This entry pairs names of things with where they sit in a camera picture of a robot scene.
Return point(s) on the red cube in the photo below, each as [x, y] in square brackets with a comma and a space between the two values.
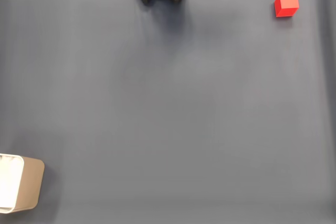
[287, 1]

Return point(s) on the beige box with white inside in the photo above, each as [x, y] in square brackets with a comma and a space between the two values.
[30, 184]

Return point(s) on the grey table mat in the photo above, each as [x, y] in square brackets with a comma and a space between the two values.
[168, 129]

